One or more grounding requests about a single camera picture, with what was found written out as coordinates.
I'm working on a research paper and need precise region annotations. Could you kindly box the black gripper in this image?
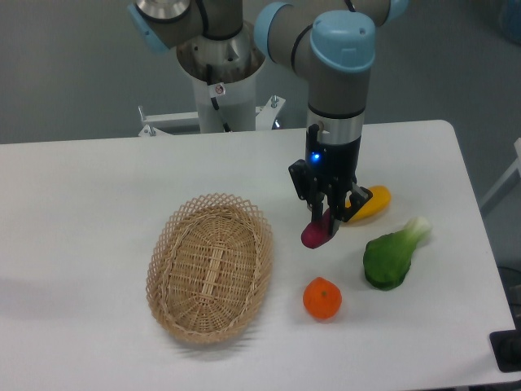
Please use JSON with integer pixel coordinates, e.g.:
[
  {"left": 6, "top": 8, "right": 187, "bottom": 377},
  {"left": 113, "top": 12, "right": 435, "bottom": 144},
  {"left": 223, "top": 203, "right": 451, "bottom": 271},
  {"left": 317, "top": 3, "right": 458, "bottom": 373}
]
[{"left": 288, "top": 124, "right": 373, "bottom": 237}]

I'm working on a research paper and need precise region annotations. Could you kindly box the green bok choy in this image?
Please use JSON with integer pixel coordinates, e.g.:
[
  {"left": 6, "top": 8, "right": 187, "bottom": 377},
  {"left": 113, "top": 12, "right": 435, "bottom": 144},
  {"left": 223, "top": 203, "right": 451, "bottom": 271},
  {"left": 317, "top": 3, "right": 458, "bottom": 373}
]
[{"left": 363, "top": 217, "right": 432, "bottom": 291}]

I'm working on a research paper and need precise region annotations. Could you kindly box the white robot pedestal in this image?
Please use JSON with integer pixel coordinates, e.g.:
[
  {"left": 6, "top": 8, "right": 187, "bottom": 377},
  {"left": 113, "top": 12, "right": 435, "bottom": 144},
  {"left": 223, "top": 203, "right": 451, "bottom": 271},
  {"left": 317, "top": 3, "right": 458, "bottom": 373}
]
[{"left": 138, "top": 22, "right": 286, "bottom": 137}]

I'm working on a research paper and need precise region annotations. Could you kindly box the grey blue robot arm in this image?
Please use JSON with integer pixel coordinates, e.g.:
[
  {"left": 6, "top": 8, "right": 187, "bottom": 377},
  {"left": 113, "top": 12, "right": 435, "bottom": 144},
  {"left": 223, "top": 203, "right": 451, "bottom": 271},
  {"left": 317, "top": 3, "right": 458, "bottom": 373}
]
[{"left": 128, "top": 1, "right": 408, "bottom": 248}]

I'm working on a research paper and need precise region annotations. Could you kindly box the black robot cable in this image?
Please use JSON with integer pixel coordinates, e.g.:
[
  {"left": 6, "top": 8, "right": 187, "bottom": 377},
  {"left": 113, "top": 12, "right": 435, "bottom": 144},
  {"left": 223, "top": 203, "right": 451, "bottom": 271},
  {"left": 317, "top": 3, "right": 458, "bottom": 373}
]
[{"left": 205, "top": 64, "right": 232, "bottom": 134}]

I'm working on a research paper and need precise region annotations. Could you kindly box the purple sweet potato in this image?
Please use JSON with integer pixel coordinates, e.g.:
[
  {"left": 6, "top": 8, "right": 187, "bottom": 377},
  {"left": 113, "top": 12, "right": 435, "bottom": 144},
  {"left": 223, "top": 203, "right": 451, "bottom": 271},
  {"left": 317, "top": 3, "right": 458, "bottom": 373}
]
[{"left": 300, "top": 209, "right": 339, "bottom": 249}]

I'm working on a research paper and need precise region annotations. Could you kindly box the black device at table edge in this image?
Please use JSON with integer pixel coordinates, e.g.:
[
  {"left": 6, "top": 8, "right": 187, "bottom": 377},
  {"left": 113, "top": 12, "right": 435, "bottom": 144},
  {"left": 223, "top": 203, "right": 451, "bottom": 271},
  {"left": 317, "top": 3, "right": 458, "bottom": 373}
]
[{"left": 489, "top": 330, "right": 520, "bottom": 373}]

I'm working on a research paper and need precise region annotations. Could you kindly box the white frame at right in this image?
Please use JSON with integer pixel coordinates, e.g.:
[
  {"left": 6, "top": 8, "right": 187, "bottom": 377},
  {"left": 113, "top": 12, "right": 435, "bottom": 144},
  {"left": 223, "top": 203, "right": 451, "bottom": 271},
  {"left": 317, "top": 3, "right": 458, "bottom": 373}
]
[{"left": 479, "top": 138, "right": 520, "bottom": 216}]

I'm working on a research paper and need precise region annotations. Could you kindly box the orange tangerine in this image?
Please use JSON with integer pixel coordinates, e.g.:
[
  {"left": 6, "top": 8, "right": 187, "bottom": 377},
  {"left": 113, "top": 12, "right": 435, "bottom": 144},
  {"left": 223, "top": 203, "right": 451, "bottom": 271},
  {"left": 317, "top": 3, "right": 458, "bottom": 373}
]
[{"left": 302, "top": 277, "right": 343, "bottom": 320}]

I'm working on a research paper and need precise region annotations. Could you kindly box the oval wicker basket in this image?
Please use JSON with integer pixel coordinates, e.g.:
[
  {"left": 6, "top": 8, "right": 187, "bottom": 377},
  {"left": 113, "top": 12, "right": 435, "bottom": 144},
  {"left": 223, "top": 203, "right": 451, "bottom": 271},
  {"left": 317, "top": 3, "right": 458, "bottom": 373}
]
[{"left": 146, "top": 193, "right": 274, "bottom": 345}]

